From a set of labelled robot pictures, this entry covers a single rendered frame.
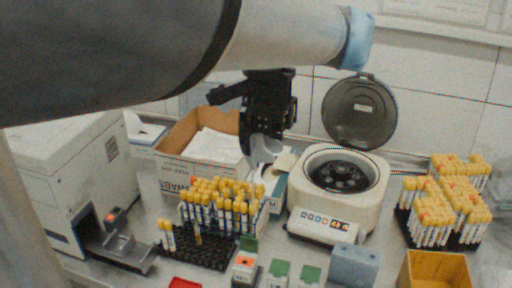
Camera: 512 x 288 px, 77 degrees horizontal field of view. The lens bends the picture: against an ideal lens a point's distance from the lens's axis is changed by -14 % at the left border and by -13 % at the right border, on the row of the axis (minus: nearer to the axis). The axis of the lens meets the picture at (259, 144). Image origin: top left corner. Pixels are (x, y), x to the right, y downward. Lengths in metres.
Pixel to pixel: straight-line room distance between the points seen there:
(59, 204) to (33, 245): 0.55
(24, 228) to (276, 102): 0.45
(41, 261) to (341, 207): 0.70
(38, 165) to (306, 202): 0.60
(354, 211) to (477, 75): 0.54
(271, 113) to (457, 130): 0.72
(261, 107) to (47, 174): 0.45
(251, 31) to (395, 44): 0.91
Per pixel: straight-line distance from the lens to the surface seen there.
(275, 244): 0.91
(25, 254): 0.29
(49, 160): 0.79
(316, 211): 0.91
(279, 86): 0.60
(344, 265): 0.79
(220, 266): 0.84
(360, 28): 0.42
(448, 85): 1.13
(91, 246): 0.92
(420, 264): 0.85
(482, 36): 1.06
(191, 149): 1.14
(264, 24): 0.19
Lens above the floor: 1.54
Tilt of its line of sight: 32 degrees down
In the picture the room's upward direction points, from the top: straight up
